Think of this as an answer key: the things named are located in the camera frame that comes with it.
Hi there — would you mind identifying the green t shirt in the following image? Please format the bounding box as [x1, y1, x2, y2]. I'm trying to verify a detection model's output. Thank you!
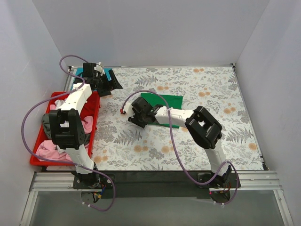
[140, 92, 183, 129]

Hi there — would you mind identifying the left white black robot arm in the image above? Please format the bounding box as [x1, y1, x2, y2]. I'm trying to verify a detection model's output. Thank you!
[48, 63, 122, 188]

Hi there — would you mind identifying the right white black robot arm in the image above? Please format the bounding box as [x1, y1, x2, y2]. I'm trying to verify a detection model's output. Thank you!
[122, 97, 231, 187]

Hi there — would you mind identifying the red garment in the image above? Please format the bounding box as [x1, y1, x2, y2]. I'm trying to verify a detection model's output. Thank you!
[80, 97, 100, 120]

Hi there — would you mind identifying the folded teal t shirt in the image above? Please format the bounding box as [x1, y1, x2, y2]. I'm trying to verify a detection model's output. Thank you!
[73, 68, 115, 84]

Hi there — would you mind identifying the floral tablecloth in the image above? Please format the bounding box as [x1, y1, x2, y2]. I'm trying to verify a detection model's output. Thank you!
[92, 67, 263, 170]

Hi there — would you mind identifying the white garment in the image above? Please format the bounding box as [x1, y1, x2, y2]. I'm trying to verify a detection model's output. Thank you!
[55, 99, 64, 108]

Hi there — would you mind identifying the grey garment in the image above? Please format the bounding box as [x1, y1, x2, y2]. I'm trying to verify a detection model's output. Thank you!
[42, 113, 52, 140]

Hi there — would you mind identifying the pink garment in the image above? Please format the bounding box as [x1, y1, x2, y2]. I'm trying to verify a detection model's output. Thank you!
[36, 116, 93, 162]

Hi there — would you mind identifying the red plastic bin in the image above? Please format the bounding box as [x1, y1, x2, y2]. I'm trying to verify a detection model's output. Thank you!
[30, 92, 100, 166]

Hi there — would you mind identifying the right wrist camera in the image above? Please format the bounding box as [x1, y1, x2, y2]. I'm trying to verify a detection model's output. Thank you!
[120, 103, 135, 118]

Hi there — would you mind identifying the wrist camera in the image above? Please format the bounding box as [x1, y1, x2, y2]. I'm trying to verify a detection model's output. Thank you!
[94, 62, 105, 76]
[120, 103, 135, 118]

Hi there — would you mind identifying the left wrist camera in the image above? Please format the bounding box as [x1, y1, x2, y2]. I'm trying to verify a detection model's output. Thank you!
[94, 62, 105, 76]

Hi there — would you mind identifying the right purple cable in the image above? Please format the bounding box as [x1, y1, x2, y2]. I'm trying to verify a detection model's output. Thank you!
[122, 90, 240, 206]

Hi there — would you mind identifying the purple cable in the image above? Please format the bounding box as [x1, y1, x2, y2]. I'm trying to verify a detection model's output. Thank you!
[21, 55, 116, 211]
[122, 90, 240, 206]

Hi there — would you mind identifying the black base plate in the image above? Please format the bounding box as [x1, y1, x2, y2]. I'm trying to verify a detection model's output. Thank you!
[73, 170, 241, 202]

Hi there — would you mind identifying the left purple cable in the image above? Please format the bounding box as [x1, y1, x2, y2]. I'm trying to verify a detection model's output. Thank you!
[21, 55, 116, 211]

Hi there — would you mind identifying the aluminium rail frame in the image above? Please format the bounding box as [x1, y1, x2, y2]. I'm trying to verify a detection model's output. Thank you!
[20, 170, 293, 226]

